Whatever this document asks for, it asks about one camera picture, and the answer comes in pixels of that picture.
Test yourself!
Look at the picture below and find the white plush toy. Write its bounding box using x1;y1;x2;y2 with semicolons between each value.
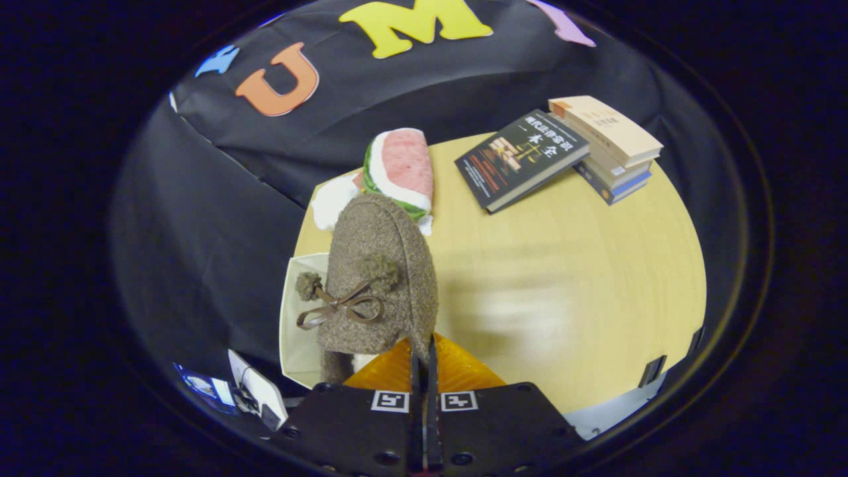
311;172;363;233

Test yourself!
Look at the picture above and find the blue printed packet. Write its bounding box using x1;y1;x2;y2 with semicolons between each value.
173;362;237;416

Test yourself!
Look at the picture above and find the blue cover book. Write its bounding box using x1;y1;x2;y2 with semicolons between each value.
572;162;654;206

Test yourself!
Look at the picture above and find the watermelon slice plush toy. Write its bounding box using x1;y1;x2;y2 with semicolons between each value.
362;127;436;237

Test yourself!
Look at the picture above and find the white flat device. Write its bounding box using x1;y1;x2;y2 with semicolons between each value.
227;348;290;431

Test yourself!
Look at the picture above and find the cream fabric storage box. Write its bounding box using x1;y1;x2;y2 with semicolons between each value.
278;252;333;390

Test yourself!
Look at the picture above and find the black cover book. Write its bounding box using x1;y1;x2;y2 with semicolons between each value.
454;109;591;215

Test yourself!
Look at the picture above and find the beige paperback book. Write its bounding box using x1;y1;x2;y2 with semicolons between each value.
548;95;664;169

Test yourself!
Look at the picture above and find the brown fuzzy slipper shoe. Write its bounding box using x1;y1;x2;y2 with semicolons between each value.
294;191;440;386

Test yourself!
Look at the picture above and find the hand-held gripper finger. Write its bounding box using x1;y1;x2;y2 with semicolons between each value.
424;333;588;477
272;337;425;477

